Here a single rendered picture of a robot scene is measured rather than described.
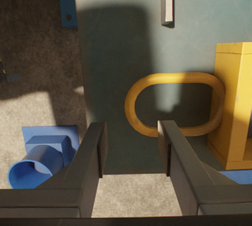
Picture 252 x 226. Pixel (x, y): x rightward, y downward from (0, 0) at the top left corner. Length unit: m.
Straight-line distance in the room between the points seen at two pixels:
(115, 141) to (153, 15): 0.19
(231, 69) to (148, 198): 1.68
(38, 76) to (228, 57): 1.35
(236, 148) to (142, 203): 1.66
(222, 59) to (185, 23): 0.07
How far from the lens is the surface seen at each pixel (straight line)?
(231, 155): 0.27
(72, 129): 1.50
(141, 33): 0.26
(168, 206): 1.94
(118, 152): 0.30
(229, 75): 0.25
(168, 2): 0.24
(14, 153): 1.82
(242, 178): 1.15
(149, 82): 0.23
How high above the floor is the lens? 1.32
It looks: 74 degrees down
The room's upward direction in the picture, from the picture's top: 179 degrees counter-clockwise
